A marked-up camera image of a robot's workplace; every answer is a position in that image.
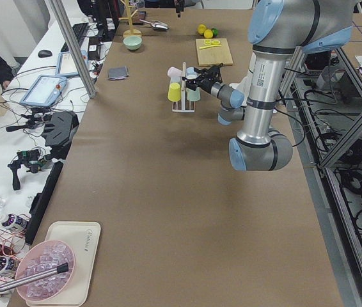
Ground yellow lemon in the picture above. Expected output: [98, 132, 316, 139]
[197, 24, 207, 35]
[203, 29, 214, 39]

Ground grey plastic cup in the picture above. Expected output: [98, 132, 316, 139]
[170, 76, 181, 84]

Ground pink bowl of ice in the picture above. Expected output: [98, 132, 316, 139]
[15, 240, 75, 301]

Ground bamboo cutting board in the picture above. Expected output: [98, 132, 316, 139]
[195, 38, 233, 67]

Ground black computer mouse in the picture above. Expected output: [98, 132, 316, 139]
[38, 49, 52, 58]

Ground mint green bowl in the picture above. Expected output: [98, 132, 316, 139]
[123, 35, 143, 51]

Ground pink plastic cup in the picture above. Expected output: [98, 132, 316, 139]
[167, 67, 182, 77]

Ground mint green plastic cup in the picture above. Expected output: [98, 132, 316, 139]
[186, 88, 201, 102]

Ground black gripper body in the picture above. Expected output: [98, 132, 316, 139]
[182, 63, 223, 93]
[174, 0, 184, 18]

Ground cream plastic tray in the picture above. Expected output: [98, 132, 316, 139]
[26, 221, 102, 305]

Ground blue teach pendant tablet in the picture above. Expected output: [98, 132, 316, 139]
[20, 75, 67, 107]

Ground light blue plastic cup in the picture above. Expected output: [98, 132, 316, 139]
[186, 67, 198, 79]

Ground aluminium frame post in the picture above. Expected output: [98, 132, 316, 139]
[48, 0, 96, 98]

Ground grey folded cloth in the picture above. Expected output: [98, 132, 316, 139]
[108, 66, 129, 80]

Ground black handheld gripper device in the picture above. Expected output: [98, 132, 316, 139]
[8, 149, 52, 191]

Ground metal scoop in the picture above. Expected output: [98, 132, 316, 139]
[140, 19, 169, 31]

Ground wooden mug tree stand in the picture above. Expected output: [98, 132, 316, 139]
[119, 0, 142, 38]

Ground black pedal stand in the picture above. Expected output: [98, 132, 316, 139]
[41, 111, 79, 160]

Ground black keyboard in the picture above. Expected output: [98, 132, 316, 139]
[72, 22, 89, 46]

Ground yellow plastic cup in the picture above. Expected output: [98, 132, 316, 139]
[168, 83, 181, 102]

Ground white wire cup rack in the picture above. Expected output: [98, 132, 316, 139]
[172, 62, 195, 113]

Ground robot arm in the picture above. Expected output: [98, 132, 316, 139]
[186, 1, 356, 171]

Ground green lime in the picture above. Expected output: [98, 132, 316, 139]
[212, 28, 219, 37]

